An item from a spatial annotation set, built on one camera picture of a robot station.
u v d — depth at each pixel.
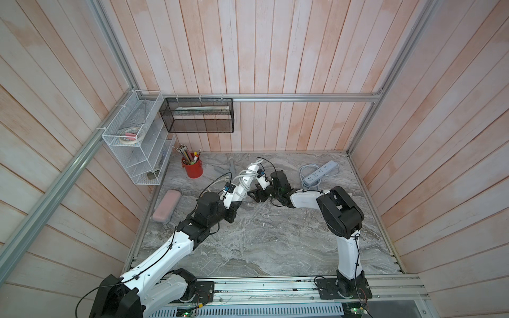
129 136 0.73
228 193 0.67
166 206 0.95
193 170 1.07
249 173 0.76
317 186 1.04
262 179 0.88
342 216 0.55
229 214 0.70
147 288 0.41
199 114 1.06
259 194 0.88
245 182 0.76
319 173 1.07
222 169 1.11
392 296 0.73
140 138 0.73
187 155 1.01
